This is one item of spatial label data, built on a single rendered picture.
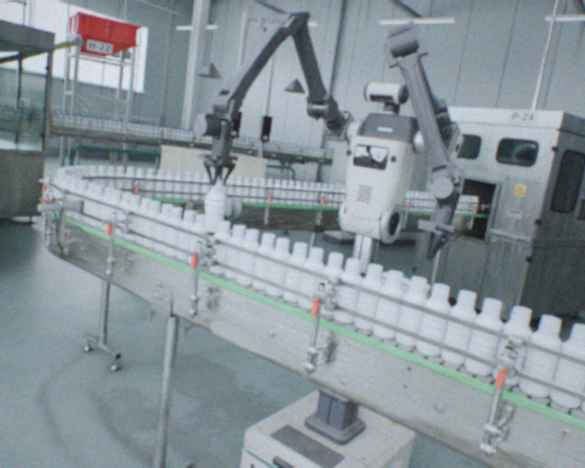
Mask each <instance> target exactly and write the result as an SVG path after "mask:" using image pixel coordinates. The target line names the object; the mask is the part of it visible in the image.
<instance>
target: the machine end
mask: <svg viewBox="0 0 585 468"><path fill-rule="evenodd" d="M448 110H449V112H450V116H451V120H452V121H457V122H458V126H459V128H460V131H461V135H462V143H461V146H460V149H459V151H458V153H457V156H456V159H455V161H454V163H453V166H458V168H459V171H460V176H461V179H462V180H460V185H461V186H459V187H456V190H457V192H459V193H460V194H461V195H462V196H469V197H477V198H478V199H477V200H478V201H479V202H491V203H492V205H490V208H487V207H486V208H485V210H486V209H489V210H491V211H490V213H488V212H484V214H485V215H489V220H488V224H487V233H486V234H484V233H460V237H458V238H456V241H455V242H453V241H449V240H448V243H447V244H446V245H445V246H444V247H443V250H442V254H441V259H439V264H438V269H437V274H436V279H435V283H440V284H445V285H448V286H449V297H451V298H453V299H456V300H457V298H458V296H459V295H458V294H460V293H461V291H467V292H471V293H475V300H474V308H476V309H480V310H482V311H483V307H484V302H485V299H486V298H489V299H495V300H499V301H501V302H502V306H501V307H502V309H501V313H500V318H502V319H506V320H505V322H506V323H508V322H509V320H510V319H511V315H512V312H513V311H512V310H514V306H521V307H524V308H527V309H529V310H531V317H530V319H536V318H541V317H542V316H554V315H561V314H566V313H573V312H576V313H575V315H570V316H569V317H571V318H572V319H581V317H579V316H578V312H579V311H584V310H585V118H582V117H579V116H576V115H573V114H570V113H566V112H563V111H542V110H505V109H474V108H448ZM435 258H436V255H435V256H434V258H433V259H432V260H431V261H428V260H427V246H426V238H425V233H422V237H421V243H420V248H419V252H418V258H417V263H416V266H414V267H413V269H412V272H415V274H414V277H420V278H425V279H427V283H426V284H429V285H430V282H431V278H432V273H433V267H434V262H435Z"/></svg>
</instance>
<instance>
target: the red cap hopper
mask: <svg viewBox="0 0 585 468"><path fill-rule="evenodd" d="M67 20H69V35H67V38H68V36H76V37H79V38H80V44H81V38H83V40H84V47H80V46H78V45H76V46H71V47H70V48H67V64H66V67H65V84H64V102H63V112H64V114H63V115H64V117H66V113H68V103H69V100H70V101H71V117H72V114H76V112H77V108H78V109H79V110H80V111H81V112H82V111H84V110H83V109H82V108H81V107H80V106H79V105H78V103H77V98H79V100H80V101H81V102H82V104H83V105H84V106H85V107H86V109H87V110H88V111H89V112H90V113H92V111H91V109H90V108H89V107H88V106H87V105H86V103H85V102H84V101H83V99H82V97H85V98H97V99H103V100H109V101H115V102H112V103H111V105H110V106H109V107H108V108H107V109H105V110H104V111H103V112H101V114H102V115H103V114H104V113H106V112H107V111H109V110H110V109H111V108H112V107H114V106H116V104H117V108H116V111H115V112H114V113H112V114H111V115H112V117H113V116H114V115H115V120H118V122H119V120H120V119H121V111H122V110H123V109H124V108H125V107H127V109H126V121H127V125H128V124H129V122H131V111H132V98H134V85H135V73H136V61H137V47H138V45H137V30H139V29H140V25H136V24H133V23H129V22H125V21H121V20H117V19H110V18H106V17H102V16H99V15H94V14H90V13H87V12H83V11H80V10H77V12H75V13H72V14H71V15H70V16H69V17H67ZM72 48H73V50H74V52H72ZM129 49H132V57H131V61H125V60H124V53H125V51H126V50H129ZM120 52H121V53H120ZM117 53H120V59H116V58H106V57H108V56H111V55H114V54H117ZM81 56H83V57H81ZM87 57H89V58H87ZM72 59H74V69H73V87H72V92H69V85H71V66H72ZM100 59H105V60H110V61H105V60H100ZM79 60H85V61H91V62H96V63H100V64H105V65H111V66H115V67H119V80H118V94H117V98H116V97H103V96H98V95H91V94H86V93H80V92H78V77H79ZM111 61H115V62H120V63H115V62H111ZM125 66H131V71H130V74H129V83H128V96H127V99H122V92H123V78H124V68H125ZM71 95H72V96H71ZM122 102H125V103H124V104H123V106H122ZM121 106H122V107H121ZM118 122H116V123H118ZM66 139H67V138H62V139H61V158H59V167H64V166H65V158H66ZM73 146H74V138H70V140H69V158H68V167H69V165H70V152H71V149H72V148H73ZM116 160H117V152H113V164H112V166H114V173H115V172H116ZM127 162H128V153H124V154H123V167H124V173H125V174H126V173H127Z"/></svg>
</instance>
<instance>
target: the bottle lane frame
mask: <svg viewBox="0 0 585 468"><path fill-rule="evenodd" d="M64 228H66V229H69V230H70V231H71V240H73V241H74V242H70V254H69V256H68V255H67V254H65V253H64V254H63V258H62V259H61V258H60V257H61V252H59V258H60V259H61V260H63V261H65V262H68V263H70V264H72V265H74V266H76V267H79V268H81V269H83V270H85V272H88V273H90V274H92V275H94V276H96V277H98V278H100V279H102V280H105V281H107V282H109V283H111V284H113V285H115V286H117V288H119V289H121V290H123V291H127V292H129V293H131V294H133V295H135V296H137V297H139V298H141V299H144V300H146V301H148V303H150V304H152V295H153V290H154V288H155V287H156V285H158V287H161V288H163V289H165V290H167V291H169V292H171V294H172V296H173V302H172V311H171V313H172V314H174V315H177V316H178V317H179V318H181V319H183V320H185V321H187V322H189V323H192V324H194V325H196V326H198V327H200V328H202V329H204V330H206V331H208V332H210V333H212V334H214V335H216V336H218V337H220V338H223V339H225V340H227V341H229V342H231V343H233V344H234V345H238V346H239V347H240V348H242V349H244V350H246V351H248V352H250V353H254V354H256V355H257V356H259V357H261V358H264V359H266V360H269V362H271V363H273V364H275V365H277V366H279V367H281V368H283V369H285V370H287V371H290V372H292V373H294V374H297V375H300V376H302V377H304V379H306V380H308V381H309V382H311V383H313V384H317V385H319V386H321V387H323V388H325V389H327V390H329V391H332V392H333V393H335V394H337V395H340V397H343V398H345V399H348V400H350V401H352V402H354V403H356V404H358V405H359V406H361V407H364V408H366V409H368V410H371V411H373V412H375V413H377V414H379V416H383V417H385V418H386V419H388V420H390V421H392V422H394V423H398V424H400V425H402V426H404V427H406V428H408V429H410V430H411V431H413V432H415V433H418V434H420V435H422V436H426V437H428V439H430V440H432V441H434V442H436V443H438V444H440V445H442V446H444V447H446V448H448V449H451V450H453V451H456V452H458V453H460V454H461V455H463V456H466V457H468V458H470V459H472V460H474V461H476V462H480V463H482V464H484V465H486V466H487V467H489V468H585V421H583V420H581V419H579V418H577V417H574V416H572V415H571V413H570V412H568V413H564V412H562V411H560V410H556V409H552V408H551V406H550V405H549V404H548V405H547V406H544V405H542V404H540V403H538V402H535V401H533V400H530V398H529V397H528V398H524V397H521V396H518V395H516V394H513V392H512V391H513V390H512V389H510V390H504V389H503V390H502V396H501V400H500V406H499V411H498V415H497V420H496V424H498V423H499V422H500V421H501V420H502V418H501V413H502V408H503V405H505V406H508V407H511V408H513V413H512V415H511V417H510V421H506V422H504V423H503V424H502V425H504V426H507V427H508V428H507V433H506V437H505V440H501V441H500V442H499V443H498V444H497V446H496V447H494V449H495V450H497V452H495V455H493V454H492V455H491V456H490V457H489V456H487V458H486V459H482V458H480V457H479V452H480V447H481V443H482V439H483V435H484V430H485V425H486V422H487V418H488V412H489V411H490V406H491V402H492V398H493V395H494V389H495V385H494V383H486V382H482V381H480V380H477V379H476V377H475V376H474V377H471V376H468V375H465V374H462V373H459V370H451V369H449V367H446V366H443V363H440V364H437V363H435V362H433V361H431V360H428V359H427V358H428V357H424V358H422V357H418V356H415V355H413V354H412V352H413V351H412V352H405V351H403V350H400V349H398V345H396V346H392V345H390V344H386V343H384V340H383V341H378V340H374V339H372V338H370V335H369V336H365V335H363V334H359V333H357V330H355V331H352V330H350V329H347V328H346V327H344V325H343V326H340V325H337V324H334V323H332V322H331V321H327V320H324V319H322V318H321V319H320V321H319V327H318V339H317V344H316V347H317V348H321V347H322V346H323V345H325V338H326V333H328V334H330V335H332V341H331V345H327V347H326V348H325V349H326V350H328V351H331V352H330V353H329V358H328V361H325V363H323V364H322V365H320V366H318V370H317V371H315V372H311V374H310V375H306V370H305V364H306V363H307V355H308V354H307V348H308V347H309V343H310V336H311V330H312V324H313V318H314V317H312V316H311V314H309V313H308V311H307V312H305V311H302V310H300V309H297V307H291V306H288V305H287V304H282V303H279V302H277V301H276V299H272V298H269V297H266V296H265V295H261V294H259V293H256V292H251V291H248V290H246V289H247V288H246V289H243V288H242V287H238V286H237V284H233V283H231V282H228V280H223V279H220V278H216V277H214V276H212V275H209V274H205V273H202V272H200V273H199V281H198V291H197V295H199V296H201V295H205V294H206V290H208V284H210V286H212V287H213V288H212V295H208V296H206V297H203V298H201V299H200V302H199V304H198V309H202V308H205V298H210V299H211V305H210V308H208V309H205V310H203V311H200V312H199V314H198V315H197V317H196V318H195V319H189V313H188V310H189V307H190V300H189V296H190V295H191V294H192V288H193V279H194V269H195V268H191V267H190V266H187V265H183V264H180V262H175V261H173V260H172V259H168V258H165V257H163V256H161V255H160V254H157V253H153V252H152V251H148V250H146V249H143V248H139V247H138V246H135V245H133V244H130V243H128V242H126V241H122V240H120V239H117V238H115V240H114V252H113V259H115V260H117V259H122V258H123V250H126V251H127V259H124V260H123V261H117V262H116V264H115V265H114V270H121V269H122V262H125V263H126V270H123V272H121V273H115V276H114V277H112V279H108V275H107V274H105V273H107V270H108V268H109V264H108V262H106V260H108V259H109V254H110V242H111V235H109V236H108V234H105V233H102V232H100V231H97V230H94V229H92V228H90V227H85V226H83V225H80V224H78V223H75V221H72V220H70V219H68V218H66V220H64Z"/></svg>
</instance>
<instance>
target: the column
mask: <svg viewBox="0 0 585 468"><path fill-rule="evenodd" d="M208 9H209V0H195V3H194V8H193V18H192V28H191V38H190V48H189V58H188V78H187V87H185V98H184V108H183V118H182V128H184V133H185V132H186V130H189V133H191V132H190V131H191V130H192V131H193V134H195V132H194V122H195V120H196V119H197V114H198V104H199V95H200V85H201V76H200V75H198V74H197V73H198V72H199V71H201V70H202V66H203V57H204V48H205V38H206V28H207V20H208Z"/></svg>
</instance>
